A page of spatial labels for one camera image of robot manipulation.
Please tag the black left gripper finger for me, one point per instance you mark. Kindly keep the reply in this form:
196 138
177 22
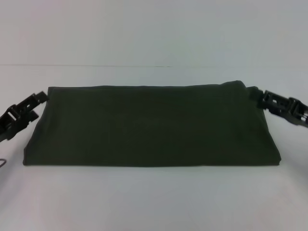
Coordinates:
31 101
24 120

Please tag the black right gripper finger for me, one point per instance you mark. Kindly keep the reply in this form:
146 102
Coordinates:
272 99
298 113

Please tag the dark green shirt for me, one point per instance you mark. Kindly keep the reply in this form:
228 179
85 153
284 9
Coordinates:
149 130

